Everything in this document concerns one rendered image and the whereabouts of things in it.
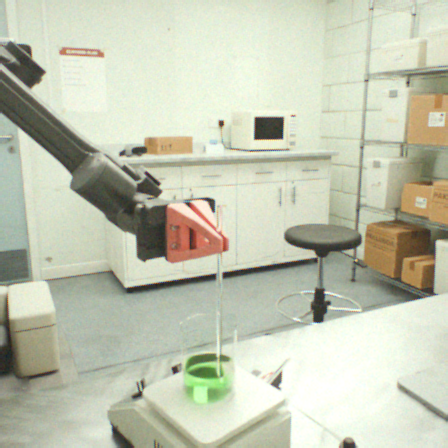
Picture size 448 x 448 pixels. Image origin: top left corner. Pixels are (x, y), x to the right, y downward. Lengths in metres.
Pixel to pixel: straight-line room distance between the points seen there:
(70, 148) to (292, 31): 3.59
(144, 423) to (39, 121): 0.40
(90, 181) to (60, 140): 0.12
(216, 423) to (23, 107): 0.45
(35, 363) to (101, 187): 1.05
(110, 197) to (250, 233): 2.79
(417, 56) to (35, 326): 2.49
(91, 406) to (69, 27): 3.01
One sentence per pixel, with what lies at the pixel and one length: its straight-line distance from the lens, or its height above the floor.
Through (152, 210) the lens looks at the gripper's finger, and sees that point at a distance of 0.50.
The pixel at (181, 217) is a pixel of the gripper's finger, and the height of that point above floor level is 1.03.
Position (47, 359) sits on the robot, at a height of 0.42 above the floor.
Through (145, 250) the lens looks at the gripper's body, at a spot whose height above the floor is 0.99.
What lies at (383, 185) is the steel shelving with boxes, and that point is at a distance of 3.11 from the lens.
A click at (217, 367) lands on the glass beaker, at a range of 0.49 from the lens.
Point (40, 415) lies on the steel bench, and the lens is 0.70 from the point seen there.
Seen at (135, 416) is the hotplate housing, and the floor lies 0.81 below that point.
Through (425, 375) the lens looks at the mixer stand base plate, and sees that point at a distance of 0.78.
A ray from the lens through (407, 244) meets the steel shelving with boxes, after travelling 3.16.
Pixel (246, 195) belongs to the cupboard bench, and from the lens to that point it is 3.24.
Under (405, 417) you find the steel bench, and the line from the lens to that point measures 0.70.
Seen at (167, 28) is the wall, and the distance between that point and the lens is 3.64.
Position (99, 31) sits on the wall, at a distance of 3.50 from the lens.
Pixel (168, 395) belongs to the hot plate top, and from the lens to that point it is 0.54.
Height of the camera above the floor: 1.13
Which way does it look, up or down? 13 degrees down
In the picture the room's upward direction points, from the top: straight up
